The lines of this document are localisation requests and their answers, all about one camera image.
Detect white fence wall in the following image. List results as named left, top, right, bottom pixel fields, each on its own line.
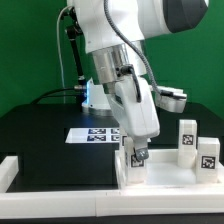
left=0, top=156, right=19, bottom=193
left=0, top=188, right=224, bottom=219

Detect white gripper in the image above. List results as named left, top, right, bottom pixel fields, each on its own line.
left=107, top=76, right=160, bottom=160

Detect black cables on table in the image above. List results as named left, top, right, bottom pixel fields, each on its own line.
left=30, top=85, right=88, bottom=106

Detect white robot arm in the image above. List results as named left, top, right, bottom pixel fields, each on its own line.
left=67, top=0, right=209, bottom=161

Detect white fence left wall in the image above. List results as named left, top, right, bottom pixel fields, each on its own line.
left=0, top=156, right=19, bottom=193

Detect white square table top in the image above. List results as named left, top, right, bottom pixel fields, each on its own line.
left=115, top=149, right=224, bottom=195

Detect marker sheet with tags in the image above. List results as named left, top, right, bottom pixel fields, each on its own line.
left=65, top=128, right=120, bottom=144

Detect white fence front wall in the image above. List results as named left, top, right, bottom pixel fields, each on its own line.
left=0, top=188, right=224, bottom=219

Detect black camera stand pole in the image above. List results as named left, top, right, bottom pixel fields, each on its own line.
left=65, top=7, right=86, bottom=85

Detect grey cable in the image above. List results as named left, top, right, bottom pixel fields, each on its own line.
left=55, top=4, right=75, bottom=105

